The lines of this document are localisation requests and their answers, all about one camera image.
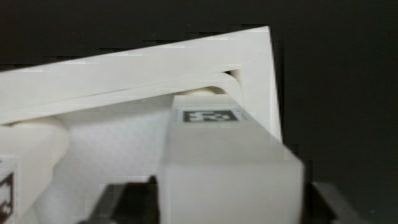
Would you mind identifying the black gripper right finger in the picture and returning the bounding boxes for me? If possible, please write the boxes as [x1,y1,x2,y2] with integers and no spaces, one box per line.
[300,182,373,224]

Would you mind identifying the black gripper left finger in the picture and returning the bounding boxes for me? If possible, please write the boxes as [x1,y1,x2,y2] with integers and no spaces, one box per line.
[78,176,160,224]

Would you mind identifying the white desk top tray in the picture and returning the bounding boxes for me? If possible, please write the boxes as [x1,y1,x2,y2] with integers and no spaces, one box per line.
[0,27,281,224]

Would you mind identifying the white leg with tag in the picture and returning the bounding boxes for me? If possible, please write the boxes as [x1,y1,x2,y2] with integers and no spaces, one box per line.
[0,117,69,224]

